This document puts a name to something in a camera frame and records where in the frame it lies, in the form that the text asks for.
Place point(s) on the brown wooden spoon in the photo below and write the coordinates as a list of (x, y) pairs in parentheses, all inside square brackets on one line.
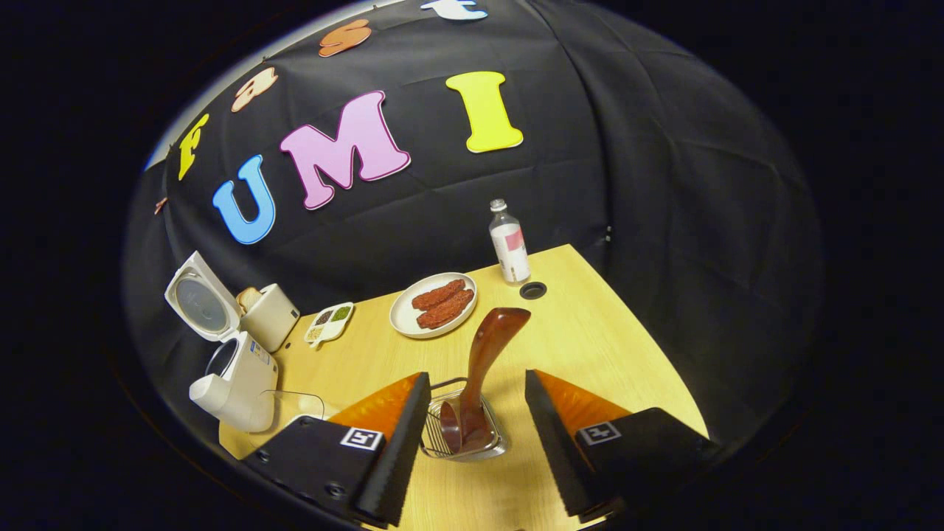
[(490, 346)]

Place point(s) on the white round plate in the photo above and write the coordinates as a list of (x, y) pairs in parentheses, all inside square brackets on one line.
[(402, 317)]

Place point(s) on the white divided condiment dish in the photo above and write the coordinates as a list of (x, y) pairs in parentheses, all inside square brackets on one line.
[(328, 324)]

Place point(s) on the toasted bread slice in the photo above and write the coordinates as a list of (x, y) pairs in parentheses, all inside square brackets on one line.
[(249, 299)]

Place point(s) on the white rice cooker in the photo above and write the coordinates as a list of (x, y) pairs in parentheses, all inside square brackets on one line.
[(247, 380)]

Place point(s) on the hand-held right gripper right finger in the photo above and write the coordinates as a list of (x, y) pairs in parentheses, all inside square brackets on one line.
[(557, 450)]

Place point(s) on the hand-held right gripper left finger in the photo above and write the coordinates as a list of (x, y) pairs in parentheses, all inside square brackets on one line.
[(402, 450)]

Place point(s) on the black table grommet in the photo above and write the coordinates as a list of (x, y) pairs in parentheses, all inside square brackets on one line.
[(532, 290)]

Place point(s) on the white toaster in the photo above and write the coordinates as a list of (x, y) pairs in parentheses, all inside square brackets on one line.
[(273, 317)]

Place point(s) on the pink clip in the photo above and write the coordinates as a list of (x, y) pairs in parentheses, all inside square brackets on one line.
[(160, 206)]

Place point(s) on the red meat slice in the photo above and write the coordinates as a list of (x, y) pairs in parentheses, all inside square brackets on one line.
[(439, 294), (446, 310)]

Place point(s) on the small bottle with pink label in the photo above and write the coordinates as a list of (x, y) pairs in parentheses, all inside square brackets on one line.
[(510, 251)]

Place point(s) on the clear box of rice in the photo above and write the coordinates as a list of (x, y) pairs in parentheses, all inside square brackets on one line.
[(295, 405)]

